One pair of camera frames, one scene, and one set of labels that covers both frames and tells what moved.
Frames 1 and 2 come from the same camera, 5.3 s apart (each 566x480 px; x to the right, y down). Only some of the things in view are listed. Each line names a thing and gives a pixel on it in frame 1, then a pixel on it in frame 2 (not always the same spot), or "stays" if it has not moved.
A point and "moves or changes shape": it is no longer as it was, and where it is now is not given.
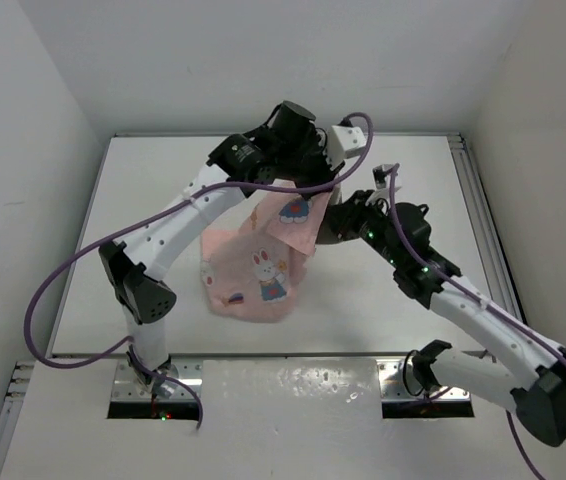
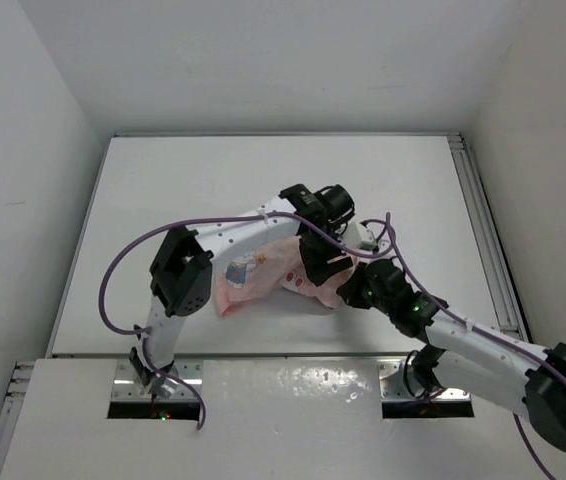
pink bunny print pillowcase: x=253 y=272 moves or changes shape
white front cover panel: x=298 y=419 stays
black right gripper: x=339 y=216 to x=358 y=288
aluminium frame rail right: x=503 y=290 stays
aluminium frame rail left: x=7 y=421 stays
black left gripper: x=325 y=173 to x=317 y=267
